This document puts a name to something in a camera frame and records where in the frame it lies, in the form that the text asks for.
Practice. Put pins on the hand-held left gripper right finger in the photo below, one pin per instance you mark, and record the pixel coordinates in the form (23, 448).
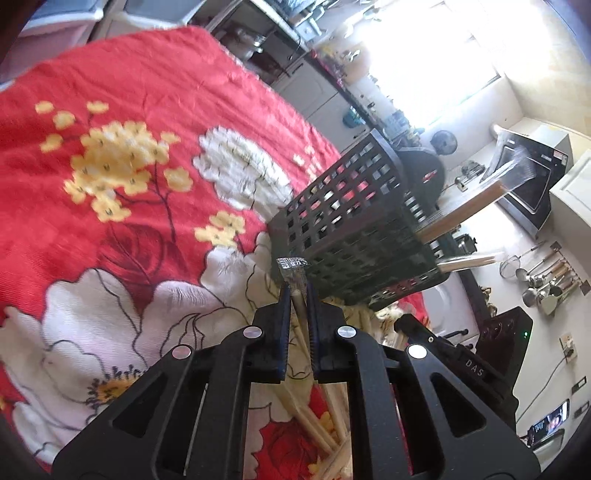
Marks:
(314, 332)

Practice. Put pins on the black plastic utensil basket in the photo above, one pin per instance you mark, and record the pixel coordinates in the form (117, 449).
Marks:
(351, 230)

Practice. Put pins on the red floral blanket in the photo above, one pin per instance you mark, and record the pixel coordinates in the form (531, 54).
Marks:
(115, 207)

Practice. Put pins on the phone with lit screen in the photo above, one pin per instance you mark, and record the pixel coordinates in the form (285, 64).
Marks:
(549, 422)

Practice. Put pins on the small desk fan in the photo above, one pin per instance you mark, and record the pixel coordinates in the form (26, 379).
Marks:
(444, 142)

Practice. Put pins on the black microwave oven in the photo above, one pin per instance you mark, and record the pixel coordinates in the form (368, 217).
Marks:
(531, 184)

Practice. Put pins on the wall socket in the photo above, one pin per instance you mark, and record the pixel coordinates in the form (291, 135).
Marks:
(569, 348)

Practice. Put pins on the row of hanging steel ladles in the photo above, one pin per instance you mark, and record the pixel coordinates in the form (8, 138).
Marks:
(547, 290)

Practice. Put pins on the wooden chopstick pair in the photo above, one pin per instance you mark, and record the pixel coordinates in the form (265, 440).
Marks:
(334, 461)
(295, 286)
(466, 210)
(471, 261)
(309, 424)

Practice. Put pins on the plastic storage drawers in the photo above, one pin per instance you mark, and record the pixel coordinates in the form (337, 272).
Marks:
(51, 32)

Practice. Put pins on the white lower cabinet doors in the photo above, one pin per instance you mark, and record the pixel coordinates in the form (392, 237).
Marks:
(452, 309)

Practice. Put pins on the white cabinet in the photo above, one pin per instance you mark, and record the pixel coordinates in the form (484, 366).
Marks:
(572, 194)

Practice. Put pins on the black rounded bag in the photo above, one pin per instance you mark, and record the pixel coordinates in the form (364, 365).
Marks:
(422, 173)

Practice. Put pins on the steel mesh strainer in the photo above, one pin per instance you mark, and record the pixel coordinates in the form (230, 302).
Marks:
(510, 267)

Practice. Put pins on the steel pot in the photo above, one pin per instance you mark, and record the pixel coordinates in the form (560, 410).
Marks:
(249, 44)

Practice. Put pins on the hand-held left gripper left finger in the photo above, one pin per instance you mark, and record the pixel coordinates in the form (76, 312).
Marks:
(282, 332)

